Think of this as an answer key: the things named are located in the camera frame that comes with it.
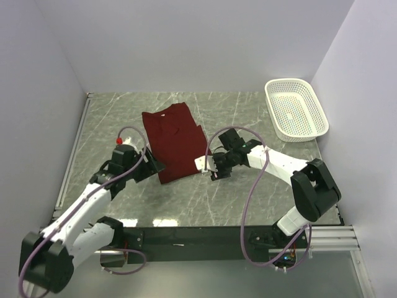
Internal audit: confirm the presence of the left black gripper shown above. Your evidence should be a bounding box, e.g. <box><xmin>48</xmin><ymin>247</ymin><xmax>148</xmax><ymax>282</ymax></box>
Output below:
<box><xmin>123</xmin><ymin>146</ymin><xmax>164</xmax><ymax>183</ymax></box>

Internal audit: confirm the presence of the dark red polo shirt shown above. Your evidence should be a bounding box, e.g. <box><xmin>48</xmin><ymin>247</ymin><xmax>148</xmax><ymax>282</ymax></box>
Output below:
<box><xmin>141</xmin><ymin>102</ymin><xmax>207</xmax><ymax>184</ymax></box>

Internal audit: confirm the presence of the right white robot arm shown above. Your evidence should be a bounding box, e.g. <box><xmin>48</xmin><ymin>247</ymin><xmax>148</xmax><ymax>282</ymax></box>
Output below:
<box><xmin>197</xmin><ymin>127</ymin><xmax>341</xmax><ymax>248</ymax></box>

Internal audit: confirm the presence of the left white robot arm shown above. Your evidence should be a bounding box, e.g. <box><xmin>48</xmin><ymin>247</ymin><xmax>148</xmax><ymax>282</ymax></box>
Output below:
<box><xmin>18</xmin><ymin>144</ymin><xmax>165</xmax><ymax>297</ymax></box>

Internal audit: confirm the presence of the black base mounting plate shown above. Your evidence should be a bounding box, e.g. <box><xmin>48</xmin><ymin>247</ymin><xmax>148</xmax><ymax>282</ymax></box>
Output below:
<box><xmin>88</xmin><ymin>225</ymin><xmax>311</xmax><ymax>265</ymax></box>

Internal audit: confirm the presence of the white perforated plastic basket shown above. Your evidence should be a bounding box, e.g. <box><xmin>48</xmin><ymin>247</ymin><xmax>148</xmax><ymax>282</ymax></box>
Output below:
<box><xmin>264</xmin><ymin>78</ymin><xmax>329</xmax><ymax>143</ymax></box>

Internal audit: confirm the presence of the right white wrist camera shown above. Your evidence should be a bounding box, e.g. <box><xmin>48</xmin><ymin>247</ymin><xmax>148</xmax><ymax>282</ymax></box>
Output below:
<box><xmin>194</xmin><ymin>155</ymin><xmax>218</xmax><ymax>173</ymax></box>

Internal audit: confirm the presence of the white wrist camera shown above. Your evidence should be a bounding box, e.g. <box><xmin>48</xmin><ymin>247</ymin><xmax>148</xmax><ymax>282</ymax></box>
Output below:
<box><xmin>194</xmin><ymin>155</ymin><xmax>218</xmax><ymax>173</ymax></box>
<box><xmin>116</xmin><ymin>137</ymin><xmax>138</xmax><ymax>151</ymax></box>

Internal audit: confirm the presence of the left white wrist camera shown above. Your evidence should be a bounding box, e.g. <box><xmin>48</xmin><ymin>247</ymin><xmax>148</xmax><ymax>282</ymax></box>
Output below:
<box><xmin>116</xmin><ymin>137</ymin><xmax>138</xmax><ymax>151</ymax></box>

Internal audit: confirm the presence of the aluminium frame rail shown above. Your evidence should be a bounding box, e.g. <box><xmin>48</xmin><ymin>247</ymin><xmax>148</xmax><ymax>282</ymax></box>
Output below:
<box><xmin>310</xmin><ymin>225</ymin><xmax>360</xmax><ymax>251</ymax></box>

